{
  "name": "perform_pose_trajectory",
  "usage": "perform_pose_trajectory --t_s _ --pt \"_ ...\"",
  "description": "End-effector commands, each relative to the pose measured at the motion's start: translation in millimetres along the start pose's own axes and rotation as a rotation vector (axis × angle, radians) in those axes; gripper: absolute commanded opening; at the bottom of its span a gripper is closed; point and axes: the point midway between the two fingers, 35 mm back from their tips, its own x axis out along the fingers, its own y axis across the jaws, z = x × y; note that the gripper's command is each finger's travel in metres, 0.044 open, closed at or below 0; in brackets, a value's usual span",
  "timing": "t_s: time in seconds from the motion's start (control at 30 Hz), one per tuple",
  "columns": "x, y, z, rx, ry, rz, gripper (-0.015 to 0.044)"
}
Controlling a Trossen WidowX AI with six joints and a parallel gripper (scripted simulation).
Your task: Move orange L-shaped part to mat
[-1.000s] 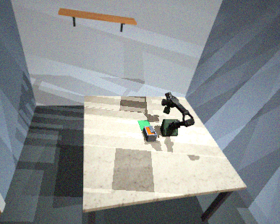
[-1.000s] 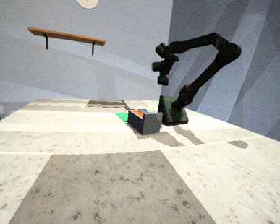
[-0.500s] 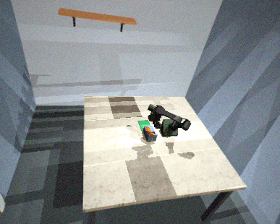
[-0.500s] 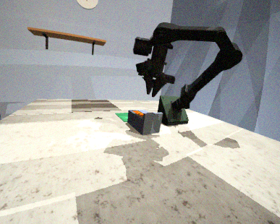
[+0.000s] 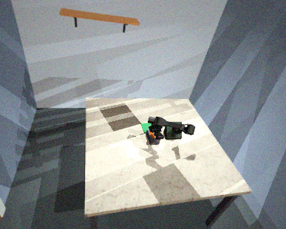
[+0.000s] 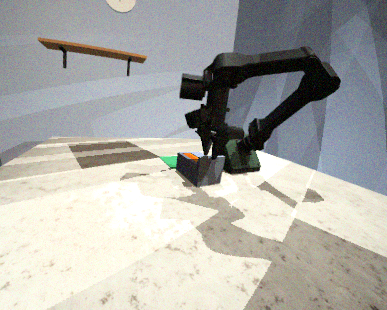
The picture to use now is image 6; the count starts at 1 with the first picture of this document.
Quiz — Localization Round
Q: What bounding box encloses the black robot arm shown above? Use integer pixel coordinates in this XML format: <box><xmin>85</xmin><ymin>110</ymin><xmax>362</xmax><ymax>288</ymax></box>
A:
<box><xmin>179</xmin><ymin>46</ymin><xmax>341</xmax><ymax>154</ymax></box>

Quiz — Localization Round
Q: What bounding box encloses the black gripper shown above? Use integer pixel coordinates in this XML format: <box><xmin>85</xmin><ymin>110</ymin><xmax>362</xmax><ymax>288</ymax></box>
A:
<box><xmin>189</xmin><ymin>101</ymin><xmax>245</xmax><ymax>160</ymax></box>

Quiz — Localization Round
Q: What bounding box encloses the orange l-shaped part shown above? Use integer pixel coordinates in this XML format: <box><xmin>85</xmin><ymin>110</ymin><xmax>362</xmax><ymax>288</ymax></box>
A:
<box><xmin>184</xmin><ymin>153</ymin><xmax>198</xmax><ymax>162</ymax></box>

